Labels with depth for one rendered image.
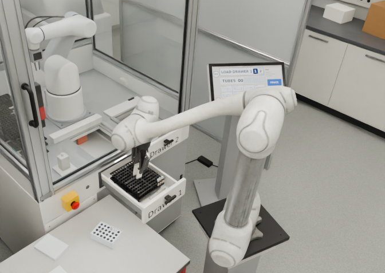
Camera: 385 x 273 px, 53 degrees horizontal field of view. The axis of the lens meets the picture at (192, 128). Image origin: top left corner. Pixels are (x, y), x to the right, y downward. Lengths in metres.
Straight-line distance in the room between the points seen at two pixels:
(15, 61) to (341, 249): 2.53
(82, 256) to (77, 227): 0.17
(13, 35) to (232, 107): 0.80
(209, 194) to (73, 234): 1.48
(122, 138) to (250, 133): 0.52
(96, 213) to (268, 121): 1.12
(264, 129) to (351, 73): 3.13
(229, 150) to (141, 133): 1.38
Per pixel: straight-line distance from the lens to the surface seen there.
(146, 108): 1.63
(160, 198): 1.89
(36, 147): 1.71
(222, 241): 1.63
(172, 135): 2.28
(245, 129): 1.23
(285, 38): 3.02
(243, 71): 2.54
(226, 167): 2.92
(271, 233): 2.01
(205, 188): 3.22
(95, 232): 1.94
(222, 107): 1.49
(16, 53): 1.49
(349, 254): 3.16
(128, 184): 1.99
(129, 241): 1.92
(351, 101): 4.41
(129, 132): 1.52
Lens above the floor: 2.27
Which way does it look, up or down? 35 degrees down
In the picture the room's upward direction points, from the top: 5 degrees clockwise
